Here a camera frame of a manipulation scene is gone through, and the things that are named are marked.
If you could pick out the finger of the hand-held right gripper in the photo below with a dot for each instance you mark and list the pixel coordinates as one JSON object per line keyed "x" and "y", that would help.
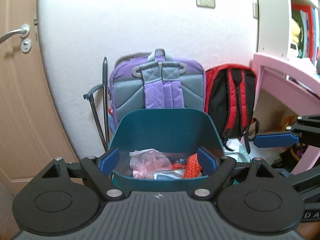
{"x": 307, "y": 177}
{"x": 275, "y": 140}

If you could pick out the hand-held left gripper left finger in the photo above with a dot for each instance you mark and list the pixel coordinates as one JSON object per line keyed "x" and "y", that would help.
{"x": 108, "y": 161}

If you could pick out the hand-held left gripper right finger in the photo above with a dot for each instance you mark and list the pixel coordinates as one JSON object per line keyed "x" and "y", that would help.
{"x": 206, "y": 160}

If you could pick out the red mesh net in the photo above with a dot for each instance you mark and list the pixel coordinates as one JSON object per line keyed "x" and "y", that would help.
{"x": 192, "y": 167}

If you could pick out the pink mesh bag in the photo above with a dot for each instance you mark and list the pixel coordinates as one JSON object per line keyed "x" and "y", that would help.
{"x": 150, "y": 160}

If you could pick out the dark teal trash bin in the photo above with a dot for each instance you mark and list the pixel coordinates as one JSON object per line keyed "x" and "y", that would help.
{"x": 162, "y": 130}

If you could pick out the orange wrapper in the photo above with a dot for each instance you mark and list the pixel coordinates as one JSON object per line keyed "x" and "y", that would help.
{"x": 178, "y": 166}

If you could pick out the light green cloth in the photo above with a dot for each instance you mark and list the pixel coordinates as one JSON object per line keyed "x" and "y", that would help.
{"x": 243, "y": 152}

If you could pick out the pink desk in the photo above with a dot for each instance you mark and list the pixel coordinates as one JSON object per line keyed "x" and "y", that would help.
{"x": 280, "y": 85}

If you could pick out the red black backpack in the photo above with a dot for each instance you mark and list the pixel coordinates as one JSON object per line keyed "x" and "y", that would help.
{"x": 220, "y": 92}

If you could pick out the purple grey backpack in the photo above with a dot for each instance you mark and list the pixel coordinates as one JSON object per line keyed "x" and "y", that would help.
{"x": 130, "y": 85}

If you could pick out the beige wooden door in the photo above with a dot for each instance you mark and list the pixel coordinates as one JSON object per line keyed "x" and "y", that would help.
{"x": 25, "y": 105}

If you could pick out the yellow plush toy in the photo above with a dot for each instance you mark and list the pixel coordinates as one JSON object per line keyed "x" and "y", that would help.
{"x": 296, "y": 28}

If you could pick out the row of colourful books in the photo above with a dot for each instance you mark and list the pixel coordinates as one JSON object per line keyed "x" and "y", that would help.
{"x": 310, "y": 30}

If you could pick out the white bookshelf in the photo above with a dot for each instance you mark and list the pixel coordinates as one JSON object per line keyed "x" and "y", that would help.
{"x": 275, "y": 17}

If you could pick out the silver door lock cylinder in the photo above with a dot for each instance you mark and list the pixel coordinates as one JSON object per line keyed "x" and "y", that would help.
{"x": 25, "y": 45}

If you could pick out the beige wall switch plate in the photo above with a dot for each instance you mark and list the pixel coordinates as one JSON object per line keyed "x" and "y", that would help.
{"x": 255, "y": 10}

